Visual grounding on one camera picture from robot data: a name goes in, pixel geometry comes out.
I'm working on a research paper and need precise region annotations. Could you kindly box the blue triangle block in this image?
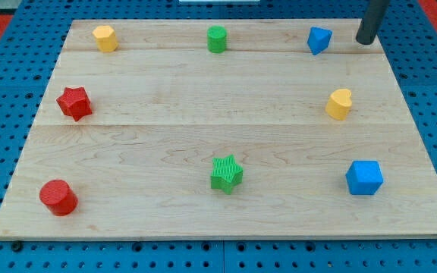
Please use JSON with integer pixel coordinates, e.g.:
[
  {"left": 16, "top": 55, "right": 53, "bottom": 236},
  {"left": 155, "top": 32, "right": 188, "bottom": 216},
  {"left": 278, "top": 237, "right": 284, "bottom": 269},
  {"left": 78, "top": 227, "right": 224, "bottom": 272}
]
[{"left": 307, "top": 27, "right": 332, "bottom": 55}]

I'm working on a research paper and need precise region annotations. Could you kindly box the green star block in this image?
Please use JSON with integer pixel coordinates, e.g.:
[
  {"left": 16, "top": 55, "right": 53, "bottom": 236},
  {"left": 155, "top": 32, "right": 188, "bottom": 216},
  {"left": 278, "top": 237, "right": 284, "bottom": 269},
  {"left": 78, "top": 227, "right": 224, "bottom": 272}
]
[{"left": 210, "top": 155, "right": 244, "bottom": 195}]

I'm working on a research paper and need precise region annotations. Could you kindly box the wooden board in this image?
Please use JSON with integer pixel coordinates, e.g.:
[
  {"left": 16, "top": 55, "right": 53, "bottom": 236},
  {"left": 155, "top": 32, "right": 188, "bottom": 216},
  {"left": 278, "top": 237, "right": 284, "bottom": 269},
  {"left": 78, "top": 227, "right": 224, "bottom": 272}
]
[{"left": 0, "top": 19, "right": 437, "bottom": 241}]

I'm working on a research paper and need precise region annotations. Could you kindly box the green cylinder block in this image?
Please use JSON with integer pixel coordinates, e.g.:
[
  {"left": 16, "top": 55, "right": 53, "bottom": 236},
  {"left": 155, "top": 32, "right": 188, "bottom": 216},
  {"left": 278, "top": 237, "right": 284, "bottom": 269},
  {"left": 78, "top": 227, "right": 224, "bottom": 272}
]
[{"left": 206, "top": 25, "right": 228, "bottom": 54}]

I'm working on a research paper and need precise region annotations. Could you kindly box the yellow heart block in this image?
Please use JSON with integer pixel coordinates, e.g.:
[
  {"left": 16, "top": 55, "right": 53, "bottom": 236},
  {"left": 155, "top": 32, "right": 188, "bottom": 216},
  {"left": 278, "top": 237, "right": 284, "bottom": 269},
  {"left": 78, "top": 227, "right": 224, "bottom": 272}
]
[{"left": 325, "top": 89, "right": 352, "bottom": 121}]

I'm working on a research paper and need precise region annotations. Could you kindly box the red star block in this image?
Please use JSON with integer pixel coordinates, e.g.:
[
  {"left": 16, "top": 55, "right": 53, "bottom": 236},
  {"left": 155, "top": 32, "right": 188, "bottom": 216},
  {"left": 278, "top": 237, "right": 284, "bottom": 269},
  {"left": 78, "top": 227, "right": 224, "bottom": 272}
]
[{"left": 56, "top": 86, "right": 93, "bottom": 121}]

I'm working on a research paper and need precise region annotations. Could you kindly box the yellow hexagon block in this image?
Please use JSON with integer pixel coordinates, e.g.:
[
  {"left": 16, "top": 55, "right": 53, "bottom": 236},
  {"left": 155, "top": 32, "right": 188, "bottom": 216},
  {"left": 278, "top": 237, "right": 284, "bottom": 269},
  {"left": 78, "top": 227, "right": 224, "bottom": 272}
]
[{"left": 92, "top": 25, "right": 118, "bottom": 53}]

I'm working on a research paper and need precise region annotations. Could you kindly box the blue cube block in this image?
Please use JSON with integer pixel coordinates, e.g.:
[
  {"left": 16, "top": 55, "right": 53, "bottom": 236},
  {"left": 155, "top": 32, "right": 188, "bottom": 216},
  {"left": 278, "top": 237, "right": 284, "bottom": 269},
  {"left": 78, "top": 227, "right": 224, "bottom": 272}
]
[{"left": 345, "top": 160, "right": 384, "bottom": 195}]

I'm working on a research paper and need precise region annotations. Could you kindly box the red cylinder block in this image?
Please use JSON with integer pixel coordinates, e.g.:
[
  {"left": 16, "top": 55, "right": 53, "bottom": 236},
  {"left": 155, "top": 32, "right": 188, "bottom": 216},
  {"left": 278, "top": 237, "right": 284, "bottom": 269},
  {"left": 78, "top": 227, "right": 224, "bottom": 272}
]
[{"left": 39, "top": 180, "right": 79, "bottom": 216}]

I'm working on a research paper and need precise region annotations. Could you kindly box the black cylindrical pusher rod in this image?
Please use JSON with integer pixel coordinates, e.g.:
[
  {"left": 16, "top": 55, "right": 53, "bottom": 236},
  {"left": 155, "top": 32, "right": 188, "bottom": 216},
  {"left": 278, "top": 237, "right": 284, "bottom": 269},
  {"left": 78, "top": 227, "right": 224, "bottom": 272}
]
[{"left": 356, "top": 0, "right": 390, "bottom": 45}]

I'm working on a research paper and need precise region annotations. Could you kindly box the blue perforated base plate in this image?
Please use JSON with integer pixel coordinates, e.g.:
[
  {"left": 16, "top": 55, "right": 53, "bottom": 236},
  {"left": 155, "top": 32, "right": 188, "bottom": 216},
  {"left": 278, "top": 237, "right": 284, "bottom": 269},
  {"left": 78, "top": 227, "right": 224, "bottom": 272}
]
[{"left": 0, "top": 1, "right": 437, "bottom": 272}]

